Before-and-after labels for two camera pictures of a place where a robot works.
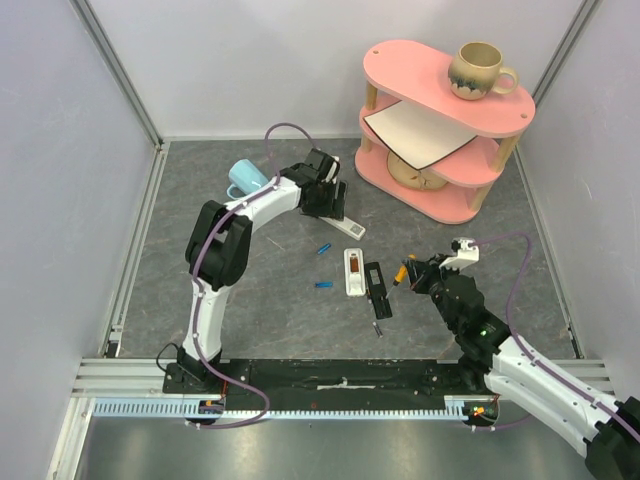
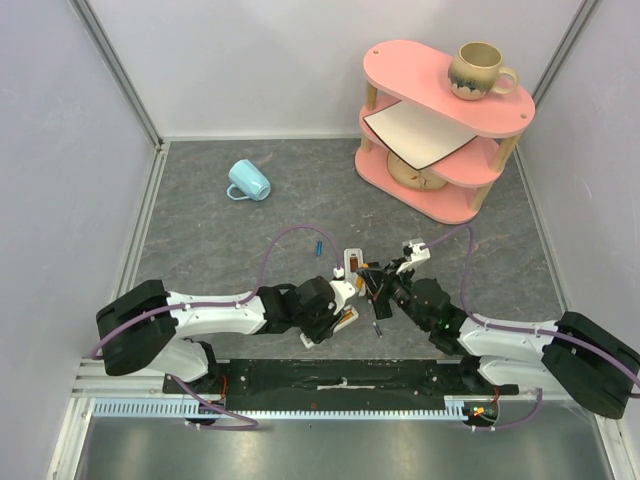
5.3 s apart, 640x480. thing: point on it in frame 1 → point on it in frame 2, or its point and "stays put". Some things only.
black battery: x=377 y=329 stays put
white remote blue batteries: x=354 y=272 stays put
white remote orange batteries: x=347 y=226 → x=348 y=314
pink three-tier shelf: x=418 y=75 stays put
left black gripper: x=335 y=209 → x=324 y=330
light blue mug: x=246 y=178 stays put
